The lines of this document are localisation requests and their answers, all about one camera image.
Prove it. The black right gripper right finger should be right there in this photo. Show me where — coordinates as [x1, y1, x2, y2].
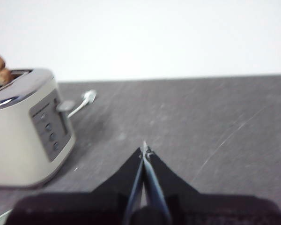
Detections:
[145, 147, 281, 225]

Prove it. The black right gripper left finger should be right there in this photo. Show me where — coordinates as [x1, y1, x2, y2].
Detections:
[6, 147, 145, 225]

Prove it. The cream two-slot toaster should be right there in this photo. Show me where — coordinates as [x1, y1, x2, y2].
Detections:
[0, 67, 76, 188]

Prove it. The white toaster power cord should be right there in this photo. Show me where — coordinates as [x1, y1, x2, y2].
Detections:
[67, 90, 97, 118]

